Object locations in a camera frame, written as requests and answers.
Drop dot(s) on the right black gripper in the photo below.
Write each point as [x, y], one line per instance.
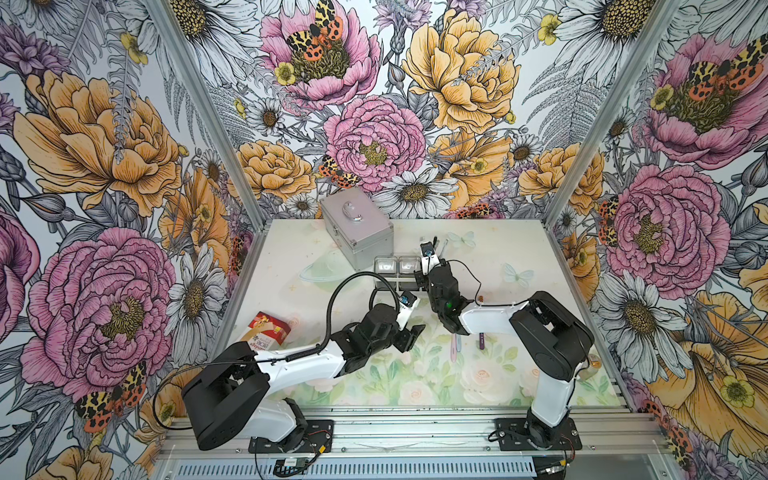
[421, 276]

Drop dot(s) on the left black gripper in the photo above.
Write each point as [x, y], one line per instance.
[407, 338]

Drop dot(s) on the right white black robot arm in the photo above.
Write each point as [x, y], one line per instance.
[555, 339]

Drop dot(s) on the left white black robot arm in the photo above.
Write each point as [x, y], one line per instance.
[233, 393]

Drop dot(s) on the cream toothbrush holder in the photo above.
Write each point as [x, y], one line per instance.
[404, 272]

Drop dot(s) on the clear glass bowl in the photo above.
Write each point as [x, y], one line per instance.
[331, 267]

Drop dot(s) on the silver pink metal case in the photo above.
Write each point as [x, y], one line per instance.
[360, 229]

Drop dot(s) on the red white small box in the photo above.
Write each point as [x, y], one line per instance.
[266, 332]

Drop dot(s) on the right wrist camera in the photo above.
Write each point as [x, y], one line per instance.
[429, 256]

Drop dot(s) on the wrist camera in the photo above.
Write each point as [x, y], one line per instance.
[407, 304]
[429, 256]

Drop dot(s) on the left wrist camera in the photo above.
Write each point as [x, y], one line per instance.
[407, 304]

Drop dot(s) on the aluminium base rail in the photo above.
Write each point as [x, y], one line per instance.
[438, 443]

